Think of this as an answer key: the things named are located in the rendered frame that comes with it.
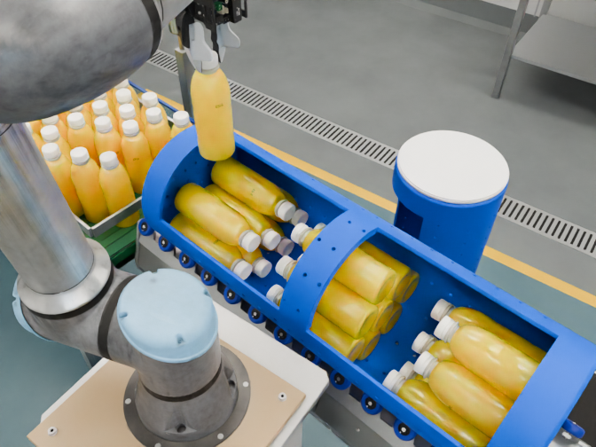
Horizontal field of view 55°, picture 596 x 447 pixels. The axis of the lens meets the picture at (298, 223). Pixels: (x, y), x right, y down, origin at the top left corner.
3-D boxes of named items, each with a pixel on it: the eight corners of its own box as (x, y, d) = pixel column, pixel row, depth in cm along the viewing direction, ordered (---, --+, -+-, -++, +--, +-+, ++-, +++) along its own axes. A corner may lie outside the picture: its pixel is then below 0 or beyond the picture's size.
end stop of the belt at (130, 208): (96, 238, 137) (92, 229, 135) (93, 236, 137) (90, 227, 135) (218, 158, 158) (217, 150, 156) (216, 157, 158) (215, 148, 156)
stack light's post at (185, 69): (216, 285, 247) (182, 53, 167) (210, 279, 249) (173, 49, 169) (223, 278, 249) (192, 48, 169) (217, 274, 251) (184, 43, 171)
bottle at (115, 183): (115, 231, 145) (97, 175, 131) (109, 214, 150) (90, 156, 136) (143, 223, 147) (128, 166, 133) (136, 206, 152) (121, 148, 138)
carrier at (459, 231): (411, 306, 221) (348, 336, 212) (458, 121, 158) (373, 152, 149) (458, 364, 204) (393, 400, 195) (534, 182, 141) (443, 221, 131)
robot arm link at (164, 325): (199, 410, 74) (186, 353, 65) (109, 379, 77) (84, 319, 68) (236, 336, 82) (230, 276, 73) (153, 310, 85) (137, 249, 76)
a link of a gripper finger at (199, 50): (205, 86, 95) (207, 31, 89) (182, 73, 97) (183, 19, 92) (219, 82, 97) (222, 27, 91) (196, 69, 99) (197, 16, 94)
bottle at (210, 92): (193, 146, 115) (180, 58, 101) (225, 136, 117) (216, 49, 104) (207, 167, 110) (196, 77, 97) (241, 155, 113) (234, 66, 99)
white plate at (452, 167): (459, 119, 157) (458, 122, 158) (376, 148, 148) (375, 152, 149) (533, 177, 140) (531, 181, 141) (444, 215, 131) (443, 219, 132)
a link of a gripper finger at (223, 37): (238, 72, 99) (227, 25, 92) (214, 59, 102) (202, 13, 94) (250, 62, 100) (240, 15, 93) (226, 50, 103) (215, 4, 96)
